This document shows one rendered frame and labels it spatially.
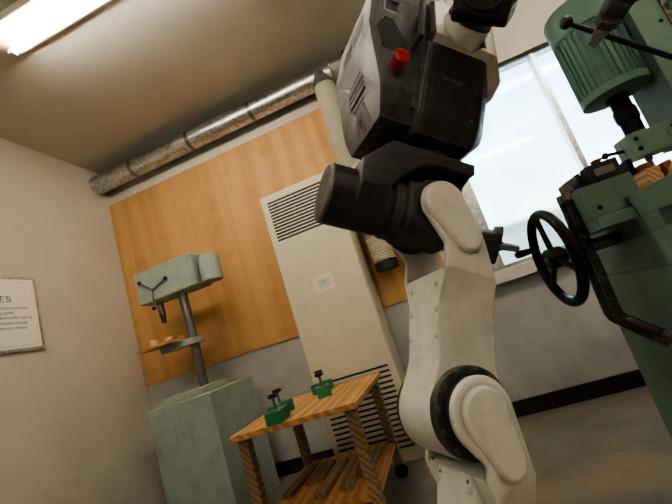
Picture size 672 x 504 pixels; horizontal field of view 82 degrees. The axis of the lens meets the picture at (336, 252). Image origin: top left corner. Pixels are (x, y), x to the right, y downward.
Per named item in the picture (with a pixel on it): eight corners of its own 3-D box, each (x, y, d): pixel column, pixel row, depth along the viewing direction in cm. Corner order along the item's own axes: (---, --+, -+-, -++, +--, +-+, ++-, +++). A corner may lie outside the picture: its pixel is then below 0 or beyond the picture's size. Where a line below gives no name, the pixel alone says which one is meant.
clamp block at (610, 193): (569, 231, 114) (556, 203, 115) (616, 215, 112) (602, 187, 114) (592, 219, 99) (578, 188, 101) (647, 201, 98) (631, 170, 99)
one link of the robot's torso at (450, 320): (450, 474, 54) (408, 174, 67) (394, 452, 70) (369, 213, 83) (536, 458, 59) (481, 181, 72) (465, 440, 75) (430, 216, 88)
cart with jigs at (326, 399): (313, 495, 213) (281, 380, 226) (412, 472, 202) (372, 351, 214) (262, 578, 150) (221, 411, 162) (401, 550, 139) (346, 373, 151)
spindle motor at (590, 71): (574, 122, 123) (534, 42, 129) (630, 101, 121) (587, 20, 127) (600, 92, 106) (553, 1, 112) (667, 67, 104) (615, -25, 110)
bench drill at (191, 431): (215, 499, 261) (165, 278, 292) (296, 480, 246) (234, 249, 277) (165, 542, 215) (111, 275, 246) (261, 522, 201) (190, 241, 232)
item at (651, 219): (587, 250, 127) (581, 239, 128) (653, 229, 125) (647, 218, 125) (665, 225, 88) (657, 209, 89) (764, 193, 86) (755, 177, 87)
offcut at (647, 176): (639, 190, 95) (632, 176, 95) (652, 185, 95) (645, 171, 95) (652, 183, 90) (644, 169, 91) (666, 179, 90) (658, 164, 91)
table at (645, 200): (546, 252, 135) (539, 236, 137) (636, 222, 132) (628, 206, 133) (653, 207, 76) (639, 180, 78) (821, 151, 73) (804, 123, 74)
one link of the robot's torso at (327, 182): (328, 206, 63) (341, 118, 69) (309, 233, 74) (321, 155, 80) (475, 243, 70) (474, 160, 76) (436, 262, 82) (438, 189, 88)
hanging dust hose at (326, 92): (376, 275, 260) (315, 97, 288) (401, 266, 257) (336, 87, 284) (372, 273, 244) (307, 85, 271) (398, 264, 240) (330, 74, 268)
